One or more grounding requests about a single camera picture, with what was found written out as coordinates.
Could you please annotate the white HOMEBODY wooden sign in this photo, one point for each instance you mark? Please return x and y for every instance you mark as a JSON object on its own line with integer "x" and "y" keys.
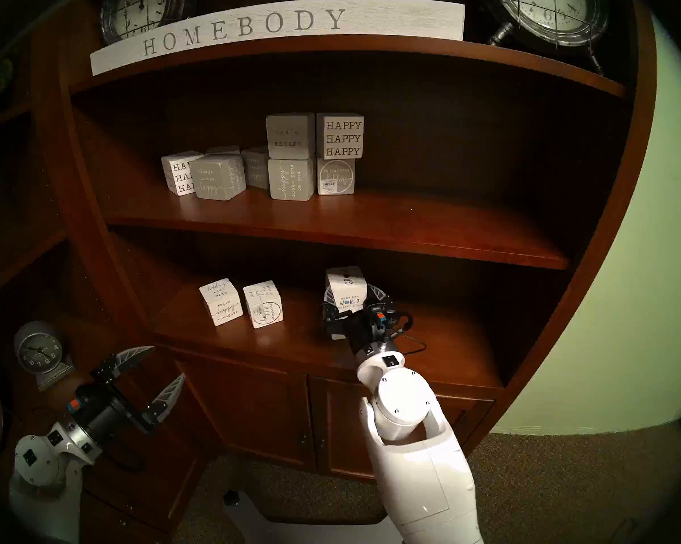
{"x": 261, "y": 27}

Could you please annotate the white GROW teacher cube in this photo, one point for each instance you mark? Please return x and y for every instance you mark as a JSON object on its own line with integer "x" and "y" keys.
{"x": 336, "y": 336}
{"x": 346, "y": 285}

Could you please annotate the black base knob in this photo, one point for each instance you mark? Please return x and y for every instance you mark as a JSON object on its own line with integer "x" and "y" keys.
{"x": 231, "y": 497}

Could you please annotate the wooden cabinet door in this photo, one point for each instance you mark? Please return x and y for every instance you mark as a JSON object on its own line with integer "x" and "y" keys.
{"x": 340, "y": 424}
{"x": 250, "y": 407}

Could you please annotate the white HAPPY print cube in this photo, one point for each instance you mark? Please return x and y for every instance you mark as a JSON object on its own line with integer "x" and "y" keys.
{"x": 343, "y": 137}
{"x": 173, "y": 171}

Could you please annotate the white think happy thoughts cube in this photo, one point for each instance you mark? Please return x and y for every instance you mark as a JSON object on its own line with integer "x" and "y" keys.
{"x": 221, "y": 302}

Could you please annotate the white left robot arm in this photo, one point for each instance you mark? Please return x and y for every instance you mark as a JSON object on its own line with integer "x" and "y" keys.
{"x": 34, "y": 463}

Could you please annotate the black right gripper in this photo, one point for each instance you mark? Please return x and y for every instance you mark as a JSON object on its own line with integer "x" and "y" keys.
{"x": 363, "y": 330}

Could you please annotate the grey lets escape cube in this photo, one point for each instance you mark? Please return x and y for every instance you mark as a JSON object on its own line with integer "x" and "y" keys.
{"x": 289, "y": 136}

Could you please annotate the small grey alarm clock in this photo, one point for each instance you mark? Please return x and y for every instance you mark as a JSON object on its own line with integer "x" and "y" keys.
{"x": 37, "y": 350}

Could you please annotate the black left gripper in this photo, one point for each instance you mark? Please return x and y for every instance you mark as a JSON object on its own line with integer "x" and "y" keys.
{"x": 111, "y": 415}

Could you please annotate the white happy everything cube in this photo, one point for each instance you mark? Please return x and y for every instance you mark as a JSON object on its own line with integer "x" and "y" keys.
{"x": 336, "y": 177}
{"x": 264, "y": 305}

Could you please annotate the dark wooden bookshelf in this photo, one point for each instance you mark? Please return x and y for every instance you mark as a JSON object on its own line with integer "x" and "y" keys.
{"x": 346, "y": 220}

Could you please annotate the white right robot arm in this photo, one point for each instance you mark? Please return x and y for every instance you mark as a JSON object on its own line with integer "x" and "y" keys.
{"x": 400, "y": 401}

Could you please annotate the round caged metal clock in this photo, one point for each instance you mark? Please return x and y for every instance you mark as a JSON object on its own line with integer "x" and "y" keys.
{"x": 136, "y": 7}

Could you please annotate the caged metal clock with stand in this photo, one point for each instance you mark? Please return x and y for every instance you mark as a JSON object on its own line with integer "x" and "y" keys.
{"x": 550, "y": 10}

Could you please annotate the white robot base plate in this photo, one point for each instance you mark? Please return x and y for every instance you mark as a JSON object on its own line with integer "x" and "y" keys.
{"x": 250, "y": 520}

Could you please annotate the grey happy looks good cube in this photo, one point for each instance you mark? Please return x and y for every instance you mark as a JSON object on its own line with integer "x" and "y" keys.
{"x": 289, "y": 180}

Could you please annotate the grey always choose happy cube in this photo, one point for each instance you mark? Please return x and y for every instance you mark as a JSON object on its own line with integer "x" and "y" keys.
{"x": 216, "y": 177}
{"x": 255, "y": 166}

